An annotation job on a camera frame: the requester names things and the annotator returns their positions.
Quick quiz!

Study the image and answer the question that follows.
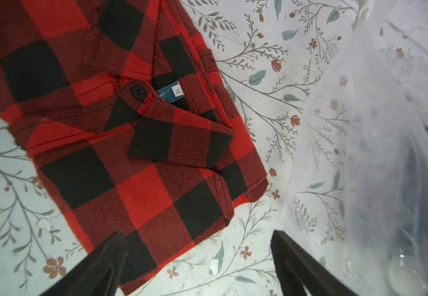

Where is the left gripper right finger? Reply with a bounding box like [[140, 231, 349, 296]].
[[271, 230, 355, 296]]

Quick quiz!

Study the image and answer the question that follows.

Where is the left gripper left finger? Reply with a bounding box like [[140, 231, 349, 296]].
[[43, 233, 128, 296]]

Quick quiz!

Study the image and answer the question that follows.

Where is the clear plastic vacuum bag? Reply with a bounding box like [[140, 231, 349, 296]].
[[282, 1, 428, 296]]

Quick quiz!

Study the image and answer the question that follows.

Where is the red black plaid shirt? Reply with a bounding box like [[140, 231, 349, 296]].
[[0, 1, 268, 294]]

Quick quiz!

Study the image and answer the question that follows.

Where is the white vacuum bag valve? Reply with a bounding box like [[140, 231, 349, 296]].
[[388, 255, 428, 296]]

